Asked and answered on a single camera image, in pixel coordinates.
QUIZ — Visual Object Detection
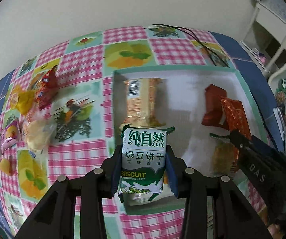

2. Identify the green white biscuit packet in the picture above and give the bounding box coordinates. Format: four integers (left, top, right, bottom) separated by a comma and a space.
119, 125, 175, 205

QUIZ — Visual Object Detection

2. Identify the dark red snack packet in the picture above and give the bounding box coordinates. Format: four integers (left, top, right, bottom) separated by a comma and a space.
201, 84, 229, 130

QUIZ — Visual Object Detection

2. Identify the clear bag yellow pastry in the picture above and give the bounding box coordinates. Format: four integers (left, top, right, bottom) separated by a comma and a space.
22, 112, 56, 154

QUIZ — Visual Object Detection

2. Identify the tan biscuit packet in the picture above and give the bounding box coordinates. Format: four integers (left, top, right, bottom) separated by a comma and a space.
120, 78, 166, 129

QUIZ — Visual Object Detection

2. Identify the purple snack packet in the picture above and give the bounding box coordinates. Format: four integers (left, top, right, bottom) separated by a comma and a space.
0, 118, 21, 155

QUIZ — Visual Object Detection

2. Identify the red blue snack packet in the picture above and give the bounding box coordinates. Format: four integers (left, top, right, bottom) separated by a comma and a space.
35, 66, 58, 110

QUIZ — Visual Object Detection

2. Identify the yellow snack packet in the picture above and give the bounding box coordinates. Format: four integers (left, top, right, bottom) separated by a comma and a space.
9, 85, 36, 116

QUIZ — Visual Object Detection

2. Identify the yellow jelly cup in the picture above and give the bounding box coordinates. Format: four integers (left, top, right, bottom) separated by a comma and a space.
0, 155, 16, 176

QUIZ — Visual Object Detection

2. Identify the right hand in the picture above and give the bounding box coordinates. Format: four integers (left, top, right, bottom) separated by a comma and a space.
268, 224, 284, 239

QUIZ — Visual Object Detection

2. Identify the colourful checkered tablecloth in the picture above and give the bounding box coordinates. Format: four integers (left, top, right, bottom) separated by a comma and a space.
0, 25, 269, 239

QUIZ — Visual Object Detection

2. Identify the green rimmed white box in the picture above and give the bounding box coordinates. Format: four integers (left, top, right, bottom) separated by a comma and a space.
113, 64, 270, 216

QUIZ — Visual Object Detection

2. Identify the blue bed sheet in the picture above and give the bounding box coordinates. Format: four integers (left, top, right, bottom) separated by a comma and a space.
0, 32, 283, 238

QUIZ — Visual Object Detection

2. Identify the white shelf unit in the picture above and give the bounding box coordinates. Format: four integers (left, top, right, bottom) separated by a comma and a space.
240, 0, 286, 79

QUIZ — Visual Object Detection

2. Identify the black cable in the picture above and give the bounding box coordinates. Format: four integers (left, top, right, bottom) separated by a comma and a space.
151, 23, 286, 155

